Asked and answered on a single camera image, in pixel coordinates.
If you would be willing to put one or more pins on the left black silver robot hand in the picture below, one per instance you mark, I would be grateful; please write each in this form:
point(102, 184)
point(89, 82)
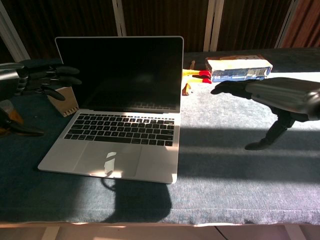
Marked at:
point(37, 75)

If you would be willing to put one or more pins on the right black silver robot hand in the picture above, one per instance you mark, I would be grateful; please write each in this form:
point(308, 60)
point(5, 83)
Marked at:
point(275, 92)

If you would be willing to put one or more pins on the silver laptop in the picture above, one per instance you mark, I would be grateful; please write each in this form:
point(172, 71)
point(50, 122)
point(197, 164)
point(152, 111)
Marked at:
point(125, 75)

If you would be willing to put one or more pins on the brown spiral notebook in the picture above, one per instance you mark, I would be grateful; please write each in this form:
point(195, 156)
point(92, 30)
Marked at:
point(65, 100)

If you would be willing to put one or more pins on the rectangular printed box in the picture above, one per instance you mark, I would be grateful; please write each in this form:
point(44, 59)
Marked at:
point(237, 68)

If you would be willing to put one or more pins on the dark brown curtain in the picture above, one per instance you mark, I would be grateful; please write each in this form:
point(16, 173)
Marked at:
point(75, 17)

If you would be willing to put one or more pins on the red curtain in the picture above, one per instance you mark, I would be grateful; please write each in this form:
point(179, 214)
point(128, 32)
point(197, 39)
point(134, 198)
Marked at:
point(306, 25)

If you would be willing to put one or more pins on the yellow rubber chicken toy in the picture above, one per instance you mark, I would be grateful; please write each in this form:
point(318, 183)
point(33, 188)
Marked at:
point(193, 75)

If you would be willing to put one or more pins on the dark grey table cloth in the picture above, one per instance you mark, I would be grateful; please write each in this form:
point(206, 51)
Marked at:
point(225, 175)

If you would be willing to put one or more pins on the white window frame post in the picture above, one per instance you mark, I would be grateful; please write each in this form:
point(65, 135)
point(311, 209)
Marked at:
point(212, 25)
point(119, 17)
point(12, 37)
point(285, 25)

